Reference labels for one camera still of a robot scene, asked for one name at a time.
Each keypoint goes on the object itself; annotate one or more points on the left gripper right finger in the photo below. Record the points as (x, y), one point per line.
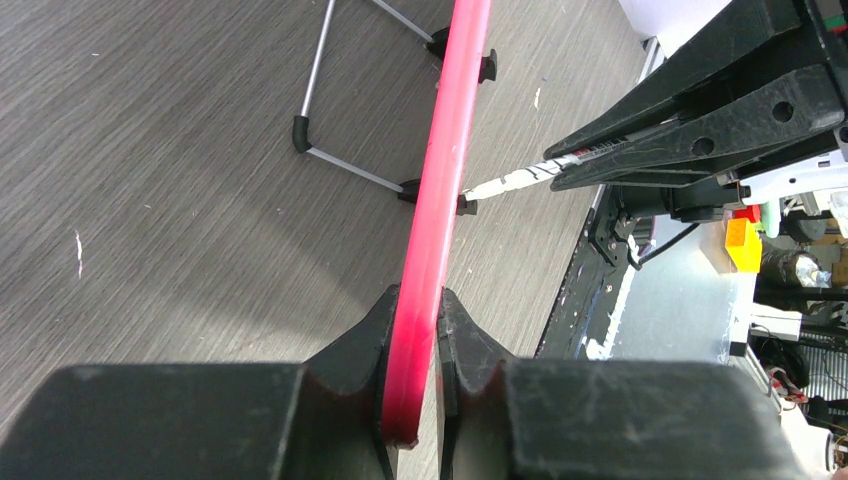
(506, 417)

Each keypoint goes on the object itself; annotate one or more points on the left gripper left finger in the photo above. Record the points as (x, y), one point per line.
(317, 419)

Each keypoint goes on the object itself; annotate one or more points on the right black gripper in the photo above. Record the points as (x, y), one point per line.
(761, 85)

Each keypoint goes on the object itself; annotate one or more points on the pink framed whiteboard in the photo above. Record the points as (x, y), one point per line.
(420, 292)

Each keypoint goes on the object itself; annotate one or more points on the whiteboard marker pen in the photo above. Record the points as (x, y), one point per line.
(542, 171)

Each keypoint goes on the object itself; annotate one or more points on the orange yellow block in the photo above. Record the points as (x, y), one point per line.
(743, 245)

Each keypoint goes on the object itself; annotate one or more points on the right black board clip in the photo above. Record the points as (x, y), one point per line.
(466, 206)

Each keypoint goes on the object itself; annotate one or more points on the black board clip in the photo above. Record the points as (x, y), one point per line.
(488, 67)
(466, 206)

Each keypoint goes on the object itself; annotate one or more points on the left black board clip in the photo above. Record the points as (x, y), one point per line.
(488, 67)

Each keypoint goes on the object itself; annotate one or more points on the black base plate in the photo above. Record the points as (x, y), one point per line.
(586, 315)

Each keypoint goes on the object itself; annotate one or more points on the metal wire board stand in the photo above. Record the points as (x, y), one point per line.
(364, 103)

